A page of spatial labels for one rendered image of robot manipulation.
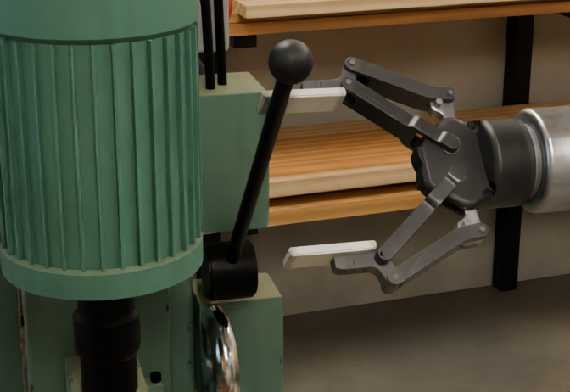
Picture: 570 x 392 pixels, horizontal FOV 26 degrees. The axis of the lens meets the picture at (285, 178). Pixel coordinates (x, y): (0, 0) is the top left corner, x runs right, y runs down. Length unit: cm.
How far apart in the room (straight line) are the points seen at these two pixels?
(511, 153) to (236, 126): 35
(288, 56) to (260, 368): 50
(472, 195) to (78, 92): 33
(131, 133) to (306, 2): 201
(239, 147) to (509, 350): 249
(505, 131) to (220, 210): 38
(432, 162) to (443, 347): 268
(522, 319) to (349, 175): 94
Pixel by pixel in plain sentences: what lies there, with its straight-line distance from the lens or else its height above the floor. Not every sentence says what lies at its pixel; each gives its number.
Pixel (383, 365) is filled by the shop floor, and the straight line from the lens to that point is 356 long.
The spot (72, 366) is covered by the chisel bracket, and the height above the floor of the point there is 107.
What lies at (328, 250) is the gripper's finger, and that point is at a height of 126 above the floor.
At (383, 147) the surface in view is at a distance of 337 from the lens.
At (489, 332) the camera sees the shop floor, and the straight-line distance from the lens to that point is 379.
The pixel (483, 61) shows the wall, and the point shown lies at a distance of 386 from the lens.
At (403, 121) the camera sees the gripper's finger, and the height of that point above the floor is 134.
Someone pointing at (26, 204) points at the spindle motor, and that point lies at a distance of 102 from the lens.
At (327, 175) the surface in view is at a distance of 319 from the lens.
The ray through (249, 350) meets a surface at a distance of 134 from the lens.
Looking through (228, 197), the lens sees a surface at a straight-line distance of 128.
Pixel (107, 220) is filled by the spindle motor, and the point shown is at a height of 127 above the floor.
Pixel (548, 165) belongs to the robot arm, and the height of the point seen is 131.
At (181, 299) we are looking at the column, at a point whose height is 107.
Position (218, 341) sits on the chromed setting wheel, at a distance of 126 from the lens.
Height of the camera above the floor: 161
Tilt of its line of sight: 18 degrees down
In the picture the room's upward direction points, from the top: straight up
